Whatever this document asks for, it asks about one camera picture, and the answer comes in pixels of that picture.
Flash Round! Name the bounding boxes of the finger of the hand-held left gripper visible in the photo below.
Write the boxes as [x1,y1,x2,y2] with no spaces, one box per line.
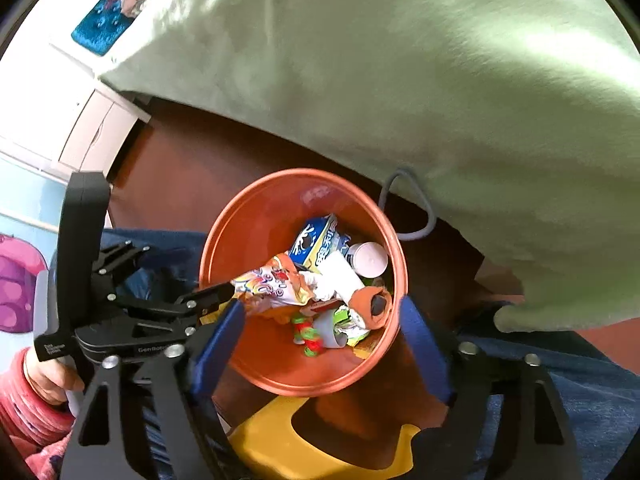
[112,282,236,322]
[92,241,152,281]

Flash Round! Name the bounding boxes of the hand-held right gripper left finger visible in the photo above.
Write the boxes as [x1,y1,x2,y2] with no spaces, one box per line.
[62,299,247,480]

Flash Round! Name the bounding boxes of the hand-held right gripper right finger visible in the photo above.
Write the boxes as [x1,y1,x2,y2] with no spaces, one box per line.
[397,294,583,480]

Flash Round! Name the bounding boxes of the orange plush toy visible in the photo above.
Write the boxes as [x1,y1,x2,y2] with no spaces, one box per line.
[347,285,395,330]

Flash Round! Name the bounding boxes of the orange snack bag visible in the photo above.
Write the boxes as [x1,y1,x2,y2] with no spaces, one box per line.
[231,254,313,313]

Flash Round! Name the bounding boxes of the orange trash bin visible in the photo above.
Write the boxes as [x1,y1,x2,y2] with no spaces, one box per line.
[199,167,408,398]

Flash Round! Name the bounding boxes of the blue cookie box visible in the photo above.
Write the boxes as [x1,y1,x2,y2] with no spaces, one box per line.
[287,214,351,268]

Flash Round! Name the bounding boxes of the person's left forearm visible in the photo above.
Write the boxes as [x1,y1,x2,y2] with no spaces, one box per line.
[0,347,76,480]

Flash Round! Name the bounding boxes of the person's left hand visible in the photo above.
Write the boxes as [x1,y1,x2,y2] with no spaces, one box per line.
[22,347,86,406]

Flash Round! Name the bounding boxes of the pink printed cloth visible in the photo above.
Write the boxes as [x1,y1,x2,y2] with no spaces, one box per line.
[0,232,51,333]

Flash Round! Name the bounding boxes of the green and red wrapper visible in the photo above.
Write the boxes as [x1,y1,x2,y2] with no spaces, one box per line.
[291,310,323,358]

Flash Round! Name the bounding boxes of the grey plastic cup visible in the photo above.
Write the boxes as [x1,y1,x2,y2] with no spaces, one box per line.
[315,307,347,350]

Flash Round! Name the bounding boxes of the yellow plastic stool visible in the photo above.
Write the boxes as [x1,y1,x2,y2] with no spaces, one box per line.
[227,395,421,480]

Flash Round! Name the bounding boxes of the cream nightstand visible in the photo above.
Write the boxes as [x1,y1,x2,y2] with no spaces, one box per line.
[57,87,151,176]

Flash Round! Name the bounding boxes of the person's blue jeans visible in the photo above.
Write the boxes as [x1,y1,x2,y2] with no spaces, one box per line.
[50,227,640,480]

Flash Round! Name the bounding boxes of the cream headboard with blue panel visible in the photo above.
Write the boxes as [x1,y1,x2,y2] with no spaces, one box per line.
[50,0,151,76]

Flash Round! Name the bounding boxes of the green blanket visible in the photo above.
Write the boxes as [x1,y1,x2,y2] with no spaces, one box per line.
[97,0,640,333]

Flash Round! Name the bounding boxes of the grey cable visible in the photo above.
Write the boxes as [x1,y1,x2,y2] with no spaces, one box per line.
[378,167,436,241]

